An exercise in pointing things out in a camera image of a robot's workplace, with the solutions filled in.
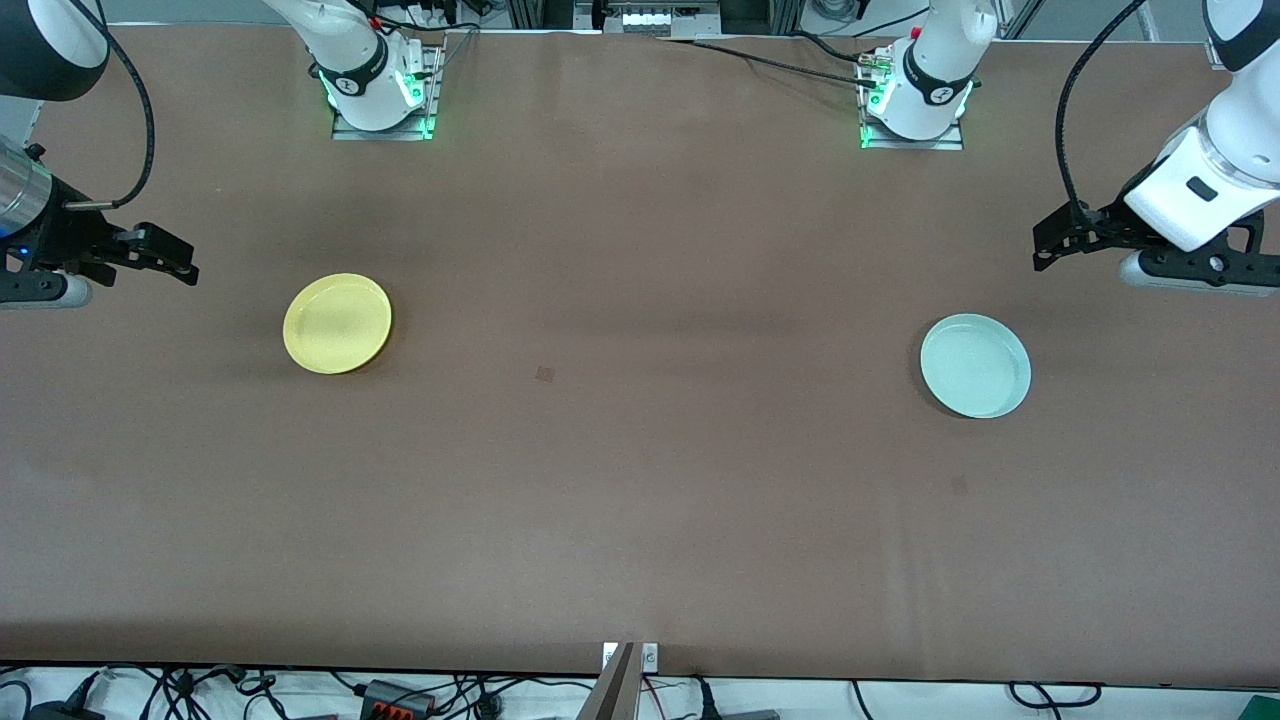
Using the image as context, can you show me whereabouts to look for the black cable across table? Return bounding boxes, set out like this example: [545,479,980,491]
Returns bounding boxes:
[655,36,886,89]

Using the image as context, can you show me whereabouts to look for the grey wooden post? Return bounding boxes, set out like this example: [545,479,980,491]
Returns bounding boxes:
[578,643,641,720]

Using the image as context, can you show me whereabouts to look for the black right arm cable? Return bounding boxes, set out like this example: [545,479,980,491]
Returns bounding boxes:
[62,25,158,211]

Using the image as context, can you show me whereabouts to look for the white power strip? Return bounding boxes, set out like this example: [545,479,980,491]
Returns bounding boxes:
[595,0,723,39]

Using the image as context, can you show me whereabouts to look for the pale green round plate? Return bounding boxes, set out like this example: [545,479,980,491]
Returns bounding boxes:
[919,313,1032,420]

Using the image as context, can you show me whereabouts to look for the yellow round plate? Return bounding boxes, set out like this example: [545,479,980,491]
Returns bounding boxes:
[282,272,394,376]

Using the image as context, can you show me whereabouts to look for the black box with red connectors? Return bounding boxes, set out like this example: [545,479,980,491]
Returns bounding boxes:
[358,679,438,718]

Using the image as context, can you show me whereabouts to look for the black looped floor cable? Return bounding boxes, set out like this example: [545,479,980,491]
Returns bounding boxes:
[1008,682,1103,709]

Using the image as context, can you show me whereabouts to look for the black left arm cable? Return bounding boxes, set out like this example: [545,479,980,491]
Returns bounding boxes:
[1057,0,1149,226]

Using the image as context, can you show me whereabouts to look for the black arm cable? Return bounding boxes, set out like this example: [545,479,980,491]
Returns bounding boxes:
[1057,0,1149,226]
[62,25,158,211]

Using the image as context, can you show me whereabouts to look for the aluminium left arm base plate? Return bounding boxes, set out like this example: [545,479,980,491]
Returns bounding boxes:
[857,48,967,152]

